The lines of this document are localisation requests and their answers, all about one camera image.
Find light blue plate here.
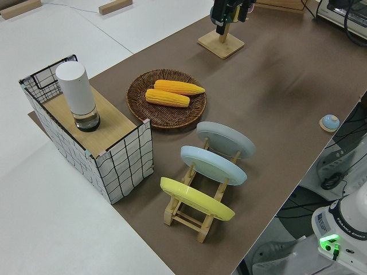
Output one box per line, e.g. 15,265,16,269
179,145,248,187

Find black wire basket box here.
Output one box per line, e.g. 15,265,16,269
19,53,155,205

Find black cable behind oven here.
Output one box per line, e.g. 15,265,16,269
342,0,367,50

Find light wooden block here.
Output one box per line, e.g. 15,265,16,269
0,0,42,20
98,0,134,15

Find blue call bell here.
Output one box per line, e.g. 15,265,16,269
319,114,341,132

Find brown wicker basket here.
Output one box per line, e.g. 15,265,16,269
126,69,208,129

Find wooden basket lid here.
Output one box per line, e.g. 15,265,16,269
42,85,137,152

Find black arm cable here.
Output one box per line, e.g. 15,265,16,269
300,0,333,21

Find black coiled cable bundle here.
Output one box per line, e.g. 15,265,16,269
320,172,343,190

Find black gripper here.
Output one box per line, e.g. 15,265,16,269
214,0,256,34

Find grey plate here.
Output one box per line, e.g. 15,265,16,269
196,121,256,160

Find wooden mug tree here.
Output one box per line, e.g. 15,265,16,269
197,5,245,60

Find yellow corn cob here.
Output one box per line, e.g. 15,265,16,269
154,79,206,96
145,88,191,108

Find white cylindrical bottle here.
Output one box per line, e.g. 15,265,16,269
55,62,101,133

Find light wooden drawer cabinet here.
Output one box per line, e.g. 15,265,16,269
254,0,305,13

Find wooden plate rack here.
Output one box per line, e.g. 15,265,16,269
163,136,242,244

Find yellow plate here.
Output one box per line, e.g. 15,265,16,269
159,176,236,222

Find brown table mat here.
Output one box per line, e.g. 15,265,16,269
27,5,367,275

